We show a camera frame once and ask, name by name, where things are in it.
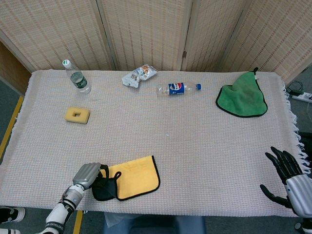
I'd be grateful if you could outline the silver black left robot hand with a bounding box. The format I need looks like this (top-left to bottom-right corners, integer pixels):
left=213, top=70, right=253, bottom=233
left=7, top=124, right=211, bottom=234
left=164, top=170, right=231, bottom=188
left=72, top=162, right=110, bottom=190

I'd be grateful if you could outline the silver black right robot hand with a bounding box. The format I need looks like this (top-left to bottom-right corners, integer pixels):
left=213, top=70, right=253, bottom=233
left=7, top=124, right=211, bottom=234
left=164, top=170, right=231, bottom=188
left=259, top=146, right=312, bottom=217

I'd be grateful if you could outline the yellow cloth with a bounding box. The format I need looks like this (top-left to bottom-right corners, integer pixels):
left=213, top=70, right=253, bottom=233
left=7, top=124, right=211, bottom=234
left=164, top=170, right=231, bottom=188
left=91, top=155, right=161, bottom=202

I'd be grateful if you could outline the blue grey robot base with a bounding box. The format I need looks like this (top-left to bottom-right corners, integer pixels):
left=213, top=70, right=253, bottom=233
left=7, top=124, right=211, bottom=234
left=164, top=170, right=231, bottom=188
left=102, top=212, right=207, bottom=234

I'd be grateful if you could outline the green cloth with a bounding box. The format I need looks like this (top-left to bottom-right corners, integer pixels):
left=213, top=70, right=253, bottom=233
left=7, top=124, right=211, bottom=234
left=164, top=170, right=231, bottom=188
left=215, top=67, right=268, bottom=118

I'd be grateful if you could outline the yellow sponge with hole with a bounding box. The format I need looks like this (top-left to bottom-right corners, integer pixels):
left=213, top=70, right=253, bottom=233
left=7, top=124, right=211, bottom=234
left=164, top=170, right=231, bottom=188
left=63, top=106, right=91, bottom=125

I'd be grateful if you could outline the clear bottle with green label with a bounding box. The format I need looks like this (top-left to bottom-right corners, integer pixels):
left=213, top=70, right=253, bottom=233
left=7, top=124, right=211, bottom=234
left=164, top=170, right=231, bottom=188
left=62, top=59, right=92, bottom=95

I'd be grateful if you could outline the white power strip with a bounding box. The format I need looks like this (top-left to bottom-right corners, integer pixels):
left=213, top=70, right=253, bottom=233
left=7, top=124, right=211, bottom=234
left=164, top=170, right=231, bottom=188
left=291, top=92, right=312, bottom=102

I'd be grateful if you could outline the crumpled silver snack bag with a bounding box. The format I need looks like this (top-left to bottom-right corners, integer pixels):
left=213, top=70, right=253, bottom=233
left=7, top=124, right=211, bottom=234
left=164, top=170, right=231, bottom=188
left=121, top=64, right=158, bottom=89

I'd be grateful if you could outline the beige woven tablecloth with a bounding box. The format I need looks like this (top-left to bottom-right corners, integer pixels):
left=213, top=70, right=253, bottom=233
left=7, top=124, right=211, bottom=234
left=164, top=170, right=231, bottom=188
left=0, top=69, right=312, bottom=218

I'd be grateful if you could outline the clear bottle with blue label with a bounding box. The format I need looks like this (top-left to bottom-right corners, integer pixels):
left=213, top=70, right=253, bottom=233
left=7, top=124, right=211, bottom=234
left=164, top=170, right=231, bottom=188
left=156, top=82, right=202, bottom=98

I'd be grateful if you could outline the brown wooden cabinet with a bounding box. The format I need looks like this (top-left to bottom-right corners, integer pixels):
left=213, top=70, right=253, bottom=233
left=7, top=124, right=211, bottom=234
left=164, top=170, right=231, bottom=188
left=0, top=41, right=32, bottom=96

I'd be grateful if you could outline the woven folding screen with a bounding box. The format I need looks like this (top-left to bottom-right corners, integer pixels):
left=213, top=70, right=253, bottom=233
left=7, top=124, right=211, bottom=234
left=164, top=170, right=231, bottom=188
left=0, top=0, right=312, bottom=85

